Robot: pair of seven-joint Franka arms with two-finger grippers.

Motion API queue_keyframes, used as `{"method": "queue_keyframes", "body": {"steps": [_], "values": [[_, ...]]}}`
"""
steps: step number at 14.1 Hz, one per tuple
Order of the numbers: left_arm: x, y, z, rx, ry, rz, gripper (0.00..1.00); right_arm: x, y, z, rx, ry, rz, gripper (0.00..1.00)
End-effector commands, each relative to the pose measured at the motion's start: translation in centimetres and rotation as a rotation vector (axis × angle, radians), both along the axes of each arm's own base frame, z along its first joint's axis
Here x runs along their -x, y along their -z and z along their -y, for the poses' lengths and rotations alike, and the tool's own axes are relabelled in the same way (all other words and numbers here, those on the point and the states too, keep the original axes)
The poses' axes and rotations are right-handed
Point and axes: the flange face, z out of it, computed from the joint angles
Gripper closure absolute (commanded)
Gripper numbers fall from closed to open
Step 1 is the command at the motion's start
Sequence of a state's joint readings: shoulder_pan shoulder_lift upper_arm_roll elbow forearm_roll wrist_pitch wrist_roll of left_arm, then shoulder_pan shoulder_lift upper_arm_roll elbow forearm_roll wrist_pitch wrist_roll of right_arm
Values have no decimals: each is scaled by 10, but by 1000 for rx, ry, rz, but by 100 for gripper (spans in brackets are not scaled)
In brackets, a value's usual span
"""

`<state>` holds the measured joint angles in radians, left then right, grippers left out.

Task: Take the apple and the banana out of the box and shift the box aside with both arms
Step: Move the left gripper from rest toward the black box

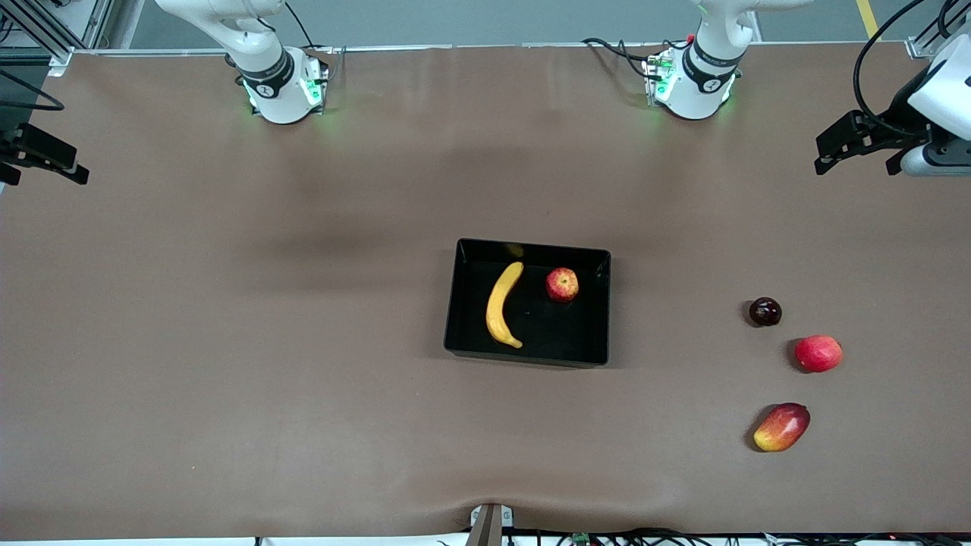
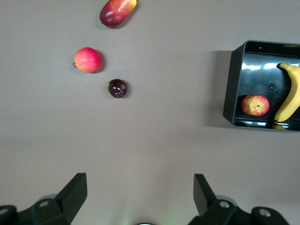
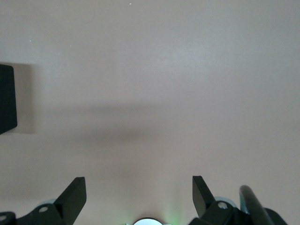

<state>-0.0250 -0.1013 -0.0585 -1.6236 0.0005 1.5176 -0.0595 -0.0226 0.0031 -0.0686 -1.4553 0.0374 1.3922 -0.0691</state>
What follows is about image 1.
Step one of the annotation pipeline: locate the black plastic box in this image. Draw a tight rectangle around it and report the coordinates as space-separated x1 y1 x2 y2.
443 238 612 369

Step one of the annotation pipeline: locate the yellow banana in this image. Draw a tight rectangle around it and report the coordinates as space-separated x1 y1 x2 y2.
485 262 525 350

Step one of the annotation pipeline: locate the red apple on table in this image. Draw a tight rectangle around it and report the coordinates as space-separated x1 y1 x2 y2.
794 335 844 374

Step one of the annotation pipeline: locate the red yellow mango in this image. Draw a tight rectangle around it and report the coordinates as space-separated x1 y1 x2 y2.
753 403 812 453

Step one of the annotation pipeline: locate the small red yellow apple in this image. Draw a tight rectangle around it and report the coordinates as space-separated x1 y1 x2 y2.
545 267 580 304

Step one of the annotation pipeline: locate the black left base cable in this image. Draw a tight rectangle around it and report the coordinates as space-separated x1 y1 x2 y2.
582 37 658 80

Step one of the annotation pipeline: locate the black base cable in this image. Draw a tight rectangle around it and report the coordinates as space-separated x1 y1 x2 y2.
284 0 318 51
582 37 658 80

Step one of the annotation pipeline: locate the black right base cable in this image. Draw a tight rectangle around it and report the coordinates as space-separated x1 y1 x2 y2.
284 0 318 51

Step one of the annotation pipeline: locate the black cable bundle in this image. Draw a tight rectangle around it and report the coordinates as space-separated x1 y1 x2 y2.
508 526 971 546

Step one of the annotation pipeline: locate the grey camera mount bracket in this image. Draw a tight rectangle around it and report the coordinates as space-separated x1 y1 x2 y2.
464 504 515 546

